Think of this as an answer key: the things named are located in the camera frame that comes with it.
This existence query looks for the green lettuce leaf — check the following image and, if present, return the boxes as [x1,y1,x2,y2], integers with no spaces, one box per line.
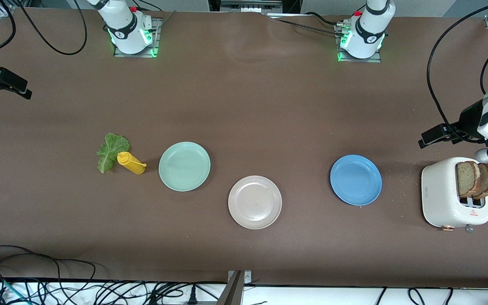
[97,133,131,174]

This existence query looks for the beige plate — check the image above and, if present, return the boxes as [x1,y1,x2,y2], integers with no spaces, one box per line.
[228,175,283,230]

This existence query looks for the yellow mustard squeeze bottle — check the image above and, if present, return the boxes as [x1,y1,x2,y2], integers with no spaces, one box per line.
[117,152,147,175]

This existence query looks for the metal frame bracket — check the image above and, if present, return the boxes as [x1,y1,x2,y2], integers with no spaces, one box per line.
[221,0,283,13]

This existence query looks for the mint green plate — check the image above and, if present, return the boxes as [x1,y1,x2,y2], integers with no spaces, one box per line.
[158,141,211,192]

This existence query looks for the black looped cable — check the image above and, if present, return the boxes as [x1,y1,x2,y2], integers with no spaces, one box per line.
[408,288,427,305]

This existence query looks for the aluminium extrusion post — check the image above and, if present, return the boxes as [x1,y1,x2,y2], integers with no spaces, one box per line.
[216,270,253,305]

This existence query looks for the blue plate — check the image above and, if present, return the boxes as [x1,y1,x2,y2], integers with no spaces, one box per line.
[330,155,383,206]

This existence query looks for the black base supply cable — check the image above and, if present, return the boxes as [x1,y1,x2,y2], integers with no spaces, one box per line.
[269,12,355,36]

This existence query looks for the white toaster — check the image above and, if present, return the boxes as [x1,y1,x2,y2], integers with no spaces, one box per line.
[421,157,488,233]

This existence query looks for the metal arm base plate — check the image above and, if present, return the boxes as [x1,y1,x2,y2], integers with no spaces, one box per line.
[335,23,382,63]
[114,17,163,58]

